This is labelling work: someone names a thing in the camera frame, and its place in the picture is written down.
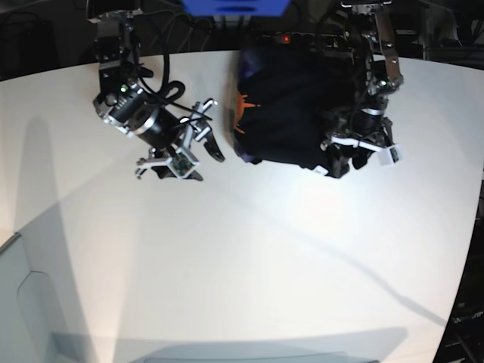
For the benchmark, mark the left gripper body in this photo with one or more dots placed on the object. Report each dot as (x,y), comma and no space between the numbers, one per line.
(369,129)

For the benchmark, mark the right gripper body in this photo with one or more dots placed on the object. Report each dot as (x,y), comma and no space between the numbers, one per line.
(168,135)

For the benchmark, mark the black T-shirt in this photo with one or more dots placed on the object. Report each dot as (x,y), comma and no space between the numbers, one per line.
(276,112)

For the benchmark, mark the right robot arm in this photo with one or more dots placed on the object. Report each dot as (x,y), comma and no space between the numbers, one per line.
(127,103)

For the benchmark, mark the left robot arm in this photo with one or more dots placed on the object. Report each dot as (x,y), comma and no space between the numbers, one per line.
(355,42)

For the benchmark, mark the black power strip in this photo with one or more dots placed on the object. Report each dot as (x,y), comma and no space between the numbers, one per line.
(301,40)

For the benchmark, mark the blue plastic box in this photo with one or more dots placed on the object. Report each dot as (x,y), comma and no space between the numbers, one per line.
(264,8)

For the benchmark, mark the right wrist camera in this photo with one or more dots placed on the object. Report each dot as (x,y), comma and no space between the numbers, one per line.
(179,161)

